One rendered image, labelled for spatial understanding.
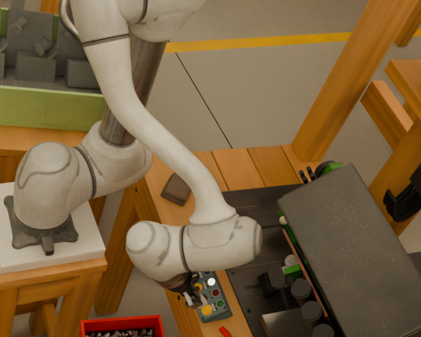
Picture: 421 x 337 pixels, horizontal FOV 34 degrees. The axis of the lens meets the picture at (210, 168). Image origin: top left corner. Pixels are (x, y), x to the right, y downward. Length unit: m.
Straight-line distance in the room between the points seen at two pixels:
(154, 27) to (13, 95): 0.86
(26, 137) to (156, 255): 1.00
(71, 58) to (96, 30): 1.08
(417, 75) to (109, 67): 0.85
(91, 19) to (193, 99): 2.50
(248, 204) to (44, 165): 0.73
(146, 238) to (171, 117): 2.32
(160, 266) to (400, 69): 0.82
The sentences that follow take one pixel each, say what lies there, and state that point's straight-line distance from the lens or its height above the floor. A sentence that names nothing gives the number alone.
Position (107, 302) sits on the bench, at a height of 0.10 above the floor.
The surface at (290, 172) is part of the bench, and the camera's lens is 2.39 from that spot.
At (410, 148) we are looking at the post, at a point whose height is 1.33.
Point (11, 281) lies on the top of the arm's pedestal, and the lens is 1.92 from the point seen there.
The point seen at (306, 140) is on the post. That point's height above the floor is 0.96.
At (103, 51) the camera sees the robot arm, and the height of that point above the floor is 1.60.
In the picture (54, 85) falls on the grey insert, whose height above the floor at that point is 0.85.
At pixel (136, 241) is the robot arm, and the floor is 1.33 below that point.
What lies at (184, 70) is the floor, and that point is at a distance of 4.04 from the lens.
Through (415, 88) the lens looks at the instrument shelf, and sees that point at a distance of 1.82.
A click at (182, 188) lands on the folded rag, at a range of 2.11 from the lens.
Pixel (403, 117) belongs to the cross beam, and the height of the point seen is 1.28.
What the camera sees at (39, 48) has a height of 0.96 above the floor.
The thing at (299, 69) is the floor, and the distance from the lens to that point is 4.42.
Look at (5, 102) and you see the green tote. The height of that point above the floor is 0.89.
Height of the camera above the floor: 2.47
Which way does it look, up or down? 45 degrees down
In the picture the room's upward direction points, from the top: 24 degrees clockwise
